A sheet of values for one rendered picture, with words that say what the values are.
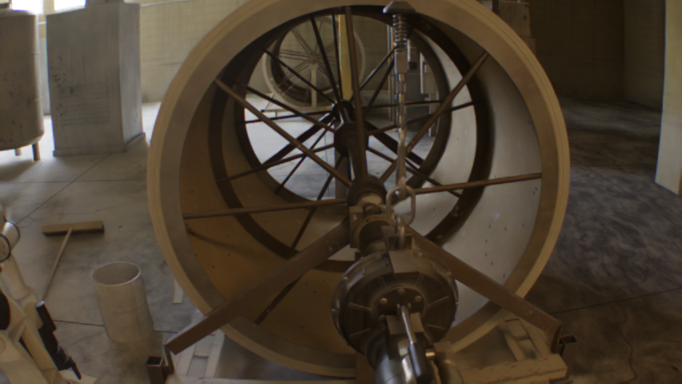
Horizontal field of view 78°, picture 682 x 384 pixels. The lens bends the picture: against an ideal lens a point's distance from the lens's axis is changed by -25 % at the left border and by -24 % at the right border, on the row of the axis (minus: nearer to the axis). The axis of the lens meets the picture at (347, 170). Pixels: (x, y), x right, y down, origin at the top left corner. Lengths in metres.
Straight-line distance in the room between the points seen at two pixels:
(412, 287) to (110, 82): 6.61
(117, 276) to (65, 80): 5.13
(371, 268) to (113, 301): 1.84
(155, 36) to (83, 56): 5.28
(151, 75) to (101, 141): 5.34
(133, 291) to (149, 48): 10.35
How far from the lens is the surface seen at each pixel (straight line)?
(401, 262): 1.11
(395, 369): 1.10
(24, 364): 1.40
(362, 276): 1.17
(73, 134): 7.87
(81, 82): 7.69
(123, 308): 2.79
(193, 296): 2.21
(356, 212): 1.80
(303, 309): 2.71
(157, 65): 12.71
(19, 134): 7.71
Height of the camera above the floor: 1.55
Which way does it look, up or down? 16 degrees down
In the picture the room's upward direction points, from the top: 1 degrees counter-clockwise
